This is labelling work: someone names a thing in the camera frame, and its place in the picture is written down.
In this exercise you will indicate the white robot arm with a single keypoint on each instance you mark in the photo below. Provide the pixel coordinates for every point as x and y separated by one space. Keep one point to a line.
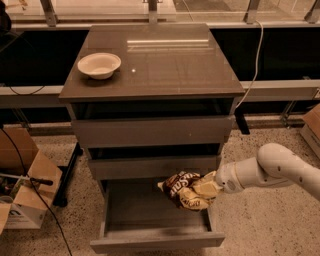
273 166

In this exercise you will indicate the grey middle drawer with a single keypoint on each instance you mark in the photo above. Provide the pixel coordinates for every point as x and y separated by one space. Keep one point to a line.
153 161

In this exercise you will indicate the grey open bottom drawer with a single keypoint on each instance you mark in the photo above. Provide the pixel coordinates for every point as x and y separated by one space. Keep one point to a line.
139 217

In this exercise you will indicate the black handled tool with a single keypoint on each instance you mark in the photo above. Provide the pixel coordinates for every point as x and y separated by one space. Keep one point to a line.
30 179

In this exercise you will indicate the black metal stand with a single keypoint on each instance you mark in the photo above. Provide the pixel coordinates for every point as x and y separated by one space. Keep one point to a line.
67 171

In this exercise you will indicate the grey top drawer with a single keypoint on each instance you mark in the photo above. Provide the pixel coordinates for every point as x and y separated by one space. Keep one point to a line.
151 123

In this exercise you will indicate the open cardboard box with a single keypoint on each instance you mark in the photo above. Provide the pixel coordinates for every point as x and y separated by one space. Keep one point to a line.
23 204

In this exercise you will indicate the cardboard box at right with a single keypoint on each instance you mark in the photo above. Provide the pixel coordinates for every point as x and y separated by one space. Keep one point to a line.
311 129

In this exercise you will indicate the brown chip bag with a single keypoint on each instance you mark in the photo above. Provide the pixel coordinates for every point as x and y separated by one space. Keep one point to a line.
178 189

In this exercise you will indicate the white paper bowl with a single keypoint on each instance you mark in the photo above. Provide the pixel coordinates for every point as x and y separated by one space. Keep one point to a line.
99 66

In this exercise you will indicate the grey drawer cabinet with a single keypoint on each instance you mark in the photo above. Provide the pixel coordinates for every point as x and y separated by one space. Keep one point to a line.
158 62

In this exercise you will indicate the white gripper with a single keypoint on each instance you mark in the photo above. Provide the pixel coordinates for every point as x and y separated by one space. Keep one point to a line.
226 179

